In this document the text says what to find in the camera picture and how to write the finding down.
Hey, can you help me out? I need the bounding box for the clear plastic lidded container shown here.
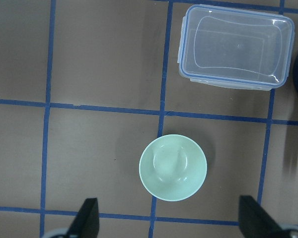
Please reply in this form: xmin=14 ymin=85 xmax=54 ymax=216
xmin=177 ymin=4 xmax=295 ymax=91

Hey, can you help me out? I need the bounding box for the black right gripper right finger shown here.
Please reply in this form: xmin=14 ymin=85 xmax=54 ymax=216
xmin=238 ymin=195 xmax=290 ymax=238

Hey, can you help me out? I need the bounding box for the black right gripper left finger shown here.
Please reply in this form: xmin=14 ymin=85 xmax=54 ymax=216
xmin=66 ymin=198 xmax=100 ymax=238

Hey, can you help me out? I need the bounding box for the green bowl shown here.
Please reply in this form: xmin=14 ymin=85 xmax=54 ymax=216
xmin=139 ymin=134 xmax=208 ymax=202

